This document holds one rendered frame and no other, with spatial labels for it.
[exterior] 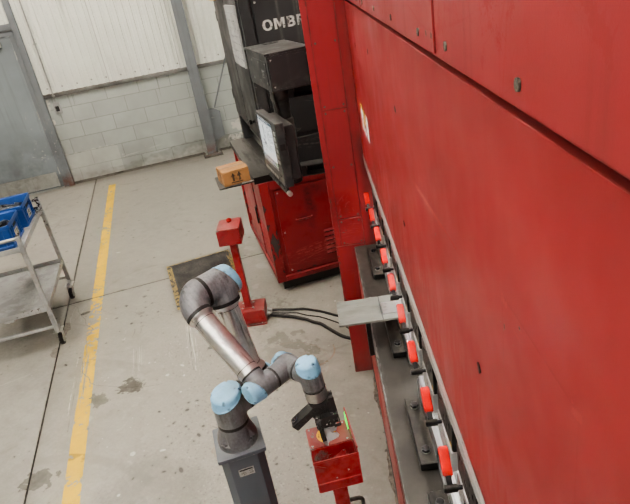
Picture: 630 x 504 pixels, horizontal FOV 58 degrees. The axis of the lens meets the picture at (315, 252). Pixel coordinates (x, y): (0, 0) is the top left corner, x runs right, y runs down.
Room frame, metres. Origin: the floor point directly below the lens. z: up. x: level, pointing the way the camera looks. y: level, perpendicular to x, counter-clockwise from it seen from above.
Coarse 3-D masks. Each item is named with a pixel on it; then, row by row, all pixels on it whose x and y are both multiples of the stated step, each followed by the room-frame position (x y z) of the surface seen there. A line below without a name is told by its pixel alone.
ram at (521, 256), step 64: (384, 64) 1.56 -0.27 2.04; (384, 128) 1.71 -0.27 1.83; (448, 128) 0.84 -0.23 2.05; (512, 128) 0.55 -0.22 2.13; (384, 192) 1.93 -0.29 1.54; (448, 192) 0.86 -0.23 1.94; (512, 192) 0.55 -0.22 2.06; (576, 192) 0.40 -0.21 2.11; (448, 256) 0.89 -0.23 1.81; (512, 256) 0.55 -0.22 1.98; (576, 256) 0.40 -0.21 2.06; (448, 320) 0.92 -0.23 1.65; (512, 320) 0.55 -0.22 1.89; (576, 320) 0.39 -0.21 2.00; (448, 384) 0.96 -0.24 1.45; (512, 384) 0.55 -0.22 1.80; (576, 384) 0.38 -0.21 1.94; (512, 448) 0.55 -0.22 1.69; (576, 448) 0.37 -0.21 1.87
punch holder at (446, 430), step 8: (440, 392) 1.07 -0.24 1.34; (440, 400) 1.07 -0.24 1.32; (440, 408) 1.08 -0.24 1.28; (440, 416) 1.08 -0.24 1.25; (448, 416) 0.99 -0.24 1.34; (440, 424) 1.08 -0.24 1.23; (448, 424) 0.99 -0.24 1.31; (440, 432) 1.09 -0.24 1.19; (448, 432) 0.99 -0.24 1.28; (448, 440) 1.00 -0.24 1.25; (456, 440) 0.96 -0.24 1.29; (448, 448) 0.99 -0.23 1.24; (456, 448) 0.96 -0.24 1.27; (456, 456) 0.96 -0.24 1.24; (456, 464) 0.96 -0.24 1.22
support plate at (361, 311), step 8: (384, 296) 2.09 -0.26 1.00; (344, 304) 2.08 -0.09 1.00; (352, 304) 2.07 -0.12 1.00; (360, 304) 2.06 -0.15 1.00; (368, 304) 2.05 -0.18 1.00; (376, 304) 2.04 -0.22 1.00; (344, 312) 2.02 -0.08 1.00; (352, 312) 2.01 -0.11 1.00; (360, 312) 2.00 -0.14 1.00; (368, 312) 1.99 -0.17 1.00; (376, 312) 1.98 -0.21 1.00; (344, 320) 1.96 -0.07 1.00; (352, 320) 1.95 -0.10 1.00; (360, 320) 1.94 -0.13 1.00; (368, 320) 1.93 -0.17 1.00; (376, 320) 1.92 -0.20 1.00; (384, 320) 1.92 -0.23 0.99
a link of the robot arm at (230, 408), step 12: (228, 384) 1.67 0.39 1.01; (240, 384) 1.67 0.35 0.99; (216, 396) 1.62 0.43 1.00; (228, 396) 1.61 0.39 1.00; (240, 396) 1.62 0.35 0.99; (216, 408) 1.59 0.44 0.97; (228, 408) 1.58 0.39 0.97; (240, 408) 1.60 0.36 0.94; (216, 420) 1.61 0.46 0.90; (228, 420) 1.58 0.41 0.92; (240, 420) 1.59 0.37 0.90
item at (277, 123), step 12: (276, 120) 3.06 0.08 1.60; (276, 132) 2.98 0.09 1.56; (288, 132) 3.03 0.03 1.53; (276, 144) 3.00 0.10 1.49; (288, 144) 3.02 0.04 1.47; (264, 156) 3.40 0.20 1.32; (276, 156) 3.06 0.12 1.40; (288, 156) 2.99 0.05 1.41; (276, 168) 3.12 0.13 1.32; (288, 168) 2.99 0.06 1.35; (288, 180) 2.98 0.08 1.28
